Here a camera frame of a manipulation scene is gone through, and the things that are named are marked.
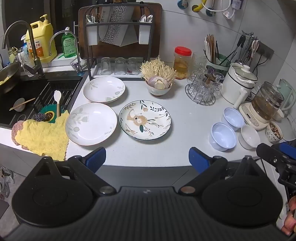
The glass tea kettle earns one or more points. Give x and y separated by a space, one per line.
266 102

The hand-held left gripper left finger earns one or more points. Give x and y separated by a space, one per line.
94 158

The clear drinking glass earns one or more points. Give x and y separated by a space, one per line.
106 66
133 66
120 66

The ginger slices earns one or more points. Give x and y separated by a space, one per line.
161 84

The dark window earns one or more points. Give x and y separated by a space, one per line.
57 14

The light blue plastic bowl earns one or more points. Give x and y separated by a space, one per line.
223 136
233 117

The green dish soap bottle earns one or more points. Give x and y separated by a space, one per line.
69 46

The black sink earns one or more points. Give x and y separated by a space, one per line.
13 91

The yellow dish cloth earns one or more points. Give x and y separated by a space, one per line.
44 136

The green sunflower mat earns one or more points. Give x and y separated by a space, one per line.
49 114

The hanging utensils on wall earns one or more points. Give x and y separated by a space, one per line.
249 34

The white silicone spatula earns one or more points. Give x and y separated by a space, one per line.
57 97

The red lid glass jar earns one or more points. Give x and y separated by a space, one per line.
182 64

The glass pot lid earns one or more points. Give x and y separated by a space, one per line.
245 73

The white electric pot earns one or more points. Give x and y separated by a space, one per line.
231 88

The cream kettle heating base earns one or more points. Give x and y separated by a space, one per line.
248 115

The white drip tray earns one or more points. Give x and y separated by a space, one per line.
97 75

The steel cleaver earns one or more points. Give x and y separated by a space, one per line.
115 32

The pink cloth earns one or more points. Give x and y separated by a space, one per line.
15 136

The black sink drain rack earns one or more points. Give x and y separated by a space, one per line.
62 92

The blue valve cap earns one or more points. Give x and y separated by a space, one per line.
210 12
182 4

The mint green kettle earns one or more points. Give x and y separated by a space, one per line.
289 92

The clear glass pitcher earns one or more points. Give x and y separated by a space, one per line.
199 61

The blue capped bottle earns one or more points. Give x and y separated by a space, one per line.
23 49

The chrome faucet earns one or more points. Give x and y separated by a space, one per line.
79 60

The steel wool scrubber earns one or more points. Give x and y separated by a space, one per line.
39 117

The small grey bowl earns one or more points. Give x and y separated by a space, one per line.
18 105

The sliced purple onion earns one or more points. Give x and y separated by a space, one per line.
153 81

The dark tall faucet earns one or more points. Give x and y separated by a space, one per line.
37 63

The person's right hand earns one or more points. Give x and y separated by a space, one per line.
291 222

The white soup spoons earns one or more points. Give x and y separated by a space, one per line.
146 18

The speckled ceramic bowl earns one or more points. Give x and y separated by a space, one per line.
272 136

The green utensil holder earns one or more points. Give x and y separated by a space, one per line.
222 64

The white utensil cup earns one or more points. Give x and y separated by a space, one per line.
92 37
145 34

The crumpled plastic bags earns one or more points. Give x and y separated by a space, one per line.
5 183

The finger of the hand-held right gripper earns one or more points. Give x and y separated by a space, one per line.
268 154
289 146

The small white bowl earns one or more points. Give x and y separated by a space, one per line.
249 139

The white ceramic vegetable bowl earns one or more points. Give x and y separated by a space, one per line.
159 92

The small yellow kettle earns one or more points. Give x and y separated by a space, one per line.
12 54

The dark wall socket strip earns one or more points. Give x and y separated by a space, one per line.
266 49

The metal pot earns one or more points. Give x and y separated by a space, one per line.
10 74

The bundle of chopsticks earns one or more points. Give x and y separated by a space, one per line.
210 47

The white leaf print plate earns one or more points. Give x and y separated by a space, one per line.
91 124
104 89

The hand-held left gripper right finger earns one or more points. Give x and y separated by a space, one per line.
198 160

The enoki mushrooms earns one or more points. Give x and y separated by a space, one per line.
157 69

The kitchen scissors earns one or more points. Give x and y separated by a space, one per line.
254 46

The small white cup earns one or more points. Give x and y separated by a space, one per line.
279 115

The yellow detergent bottle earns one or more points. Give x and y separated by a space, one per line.
44 39

